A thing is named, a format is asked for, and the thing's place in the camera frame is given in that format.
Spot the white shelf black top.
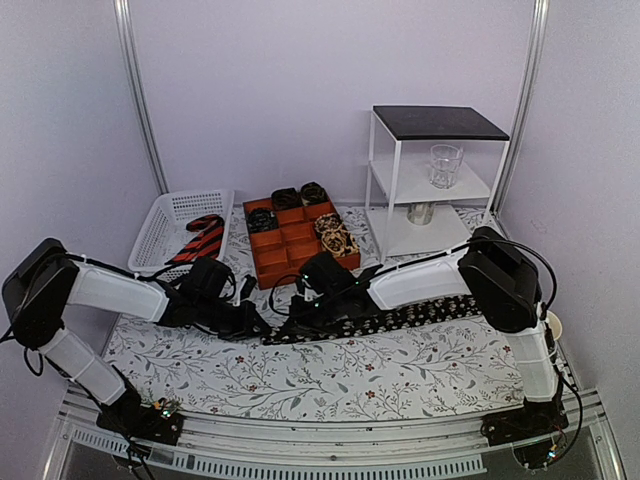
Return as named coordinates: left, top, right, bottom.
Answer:
left=365, top=105, right=510, bottom=260

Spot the metal frame post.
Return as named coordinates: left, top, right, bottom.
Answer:
left=490, top=0, right=551, bottom=218
left=113, top=0, right=169, bottom=195

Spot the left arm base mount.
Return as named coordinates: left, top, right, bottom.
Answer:
left=96, top=386, right=184, bottom=446

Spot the floral table mat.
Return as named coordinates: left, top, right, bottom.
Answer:
left=104, top=317, right=523, bottom=422

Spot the rolled beige patterned tie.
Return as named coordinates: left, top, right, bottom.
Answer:
left=321, top=229, right=360, bottom=258

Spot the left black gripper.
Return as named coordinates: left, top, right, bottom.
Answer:
left=196, top=296, right=273, bottom=342

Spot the cream ceramic mug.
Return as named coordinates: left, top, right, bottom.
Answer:
left=546, top=310, right=563, bottom=343

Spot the rolled dark olive tie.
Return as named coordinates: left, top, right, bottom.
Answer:
left=300, top=182, right=328, bottom=206

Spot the clear drinking glass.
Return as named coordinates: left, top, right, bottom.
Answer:
left=429, top=144, right=464, bottom=189

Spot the front metal rail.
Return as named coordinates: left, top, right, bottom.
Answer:
left=42, top=389, right=626, bottom=480

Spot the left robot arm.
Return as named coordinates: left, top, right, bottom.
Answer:
left=1, top=238, right=271, bottom=434

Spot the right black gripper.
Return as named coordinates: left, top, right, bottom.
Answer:
left=283, top=291, right=344, bottom=337

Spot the rolled dark brown tie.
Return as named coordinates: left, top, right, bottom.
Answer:
left=271, top=187, right=303, bottom=211

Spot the left metal frame post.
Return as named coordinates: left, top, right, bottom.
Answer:
left=113, top=0, right=169, bottom=195

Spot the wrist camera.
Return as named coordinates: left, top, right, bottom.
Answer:
left=233, top=274, right=257, bottom=306
left=292, top=277, right=316, bottom=308

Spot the red wooden compartment tray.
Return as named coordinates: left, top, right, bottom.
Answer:
left=243, top=196, right=337, bottom=290

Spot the white plastic basket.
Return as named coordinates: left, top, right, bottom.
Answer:
left=128, top=189, right=235, bottom=275

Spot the rolled black beige tie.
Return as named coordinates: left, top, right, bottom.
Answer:
left=314, top=212, right=344, bottom=236

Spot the black white floral tie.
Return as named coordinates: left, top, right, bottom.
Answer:
left=261, top=295, right=482, bottom=346

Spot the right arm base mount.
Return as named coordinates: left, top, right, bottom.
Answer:
left=480, top=400, right=569, bottom=470

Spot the right metal frame post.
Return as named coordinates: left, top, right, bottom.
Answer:
left=490, top=0, right=551, bottom=218

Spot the metal cup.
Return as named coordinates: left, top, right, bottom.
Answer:
left=406, top=202, right=435, bottom=226

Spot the red black striped tie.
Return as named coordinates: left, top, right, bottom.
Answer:
left=165, top=214, right=225, bottom=265

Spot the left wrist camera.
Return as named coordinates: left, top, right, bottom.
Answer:
left=233, top=274, right=257, bottom=306

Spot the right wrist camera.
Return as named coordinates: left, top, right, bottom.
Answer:
left=292, top=277, right=316, bottom=308

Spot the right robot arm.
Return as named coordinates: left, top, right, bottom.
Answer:
left=267, top=226, right=563, bottom=436

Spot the rolled black patterned tie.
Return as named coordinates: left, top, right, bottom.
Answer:
left=246, top=207, right=279, bottom=234

